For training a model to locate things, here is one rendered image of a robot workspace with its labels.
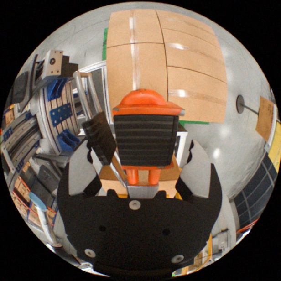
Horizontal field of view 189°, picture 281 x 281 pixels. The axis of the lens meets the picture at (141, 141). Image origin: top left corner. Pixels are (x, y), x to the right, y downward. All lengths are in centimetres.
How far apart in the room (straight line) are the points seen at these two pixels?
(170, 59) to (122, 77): 35
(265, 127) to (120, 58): 188
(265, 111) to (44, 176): 226
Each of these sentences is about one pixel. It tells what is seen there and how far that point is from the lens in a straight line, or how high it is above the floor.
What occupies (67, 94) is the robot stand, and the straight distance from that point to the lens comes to 64.
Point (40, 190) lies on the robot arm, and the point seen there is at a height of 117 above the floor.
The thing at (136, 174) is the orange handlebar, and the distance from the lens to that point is 17.
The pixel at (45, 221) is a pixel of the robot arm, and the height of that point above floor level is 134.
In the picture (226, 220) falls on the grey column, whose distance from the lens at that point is 136.
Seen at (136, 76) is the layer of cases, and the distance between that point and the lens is 66.
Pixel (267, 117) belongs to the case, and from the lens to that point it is 176.
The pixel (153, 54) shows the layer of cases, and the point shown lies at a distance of 71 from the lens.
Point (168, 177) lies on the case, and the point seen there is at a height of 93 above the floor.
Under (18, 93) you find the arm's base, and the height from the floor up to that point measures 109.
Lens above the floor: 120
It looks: 58 degrees down
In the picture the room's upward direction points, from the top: 178 degrees counter-clockwise
